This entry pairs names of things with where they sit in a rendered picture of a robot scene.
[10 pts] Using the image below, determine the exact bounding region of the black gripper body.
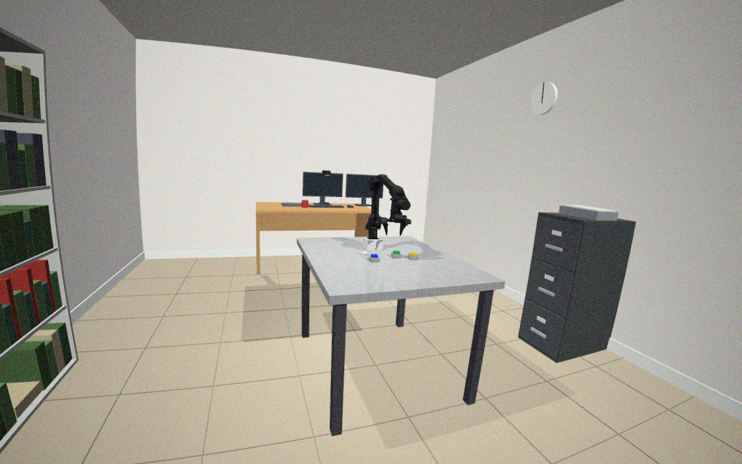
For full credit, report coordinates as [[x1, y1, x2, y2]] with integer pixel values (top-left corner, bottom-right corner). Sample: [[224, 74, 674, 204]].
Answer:
[[378, 208, 412, 225]]

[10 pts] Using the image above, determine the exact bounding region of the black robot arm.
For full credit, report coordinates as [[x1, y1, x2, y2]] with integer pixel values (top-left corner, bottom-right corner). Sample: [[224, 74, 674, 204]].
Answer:
[[365, 174, 411, 239]]

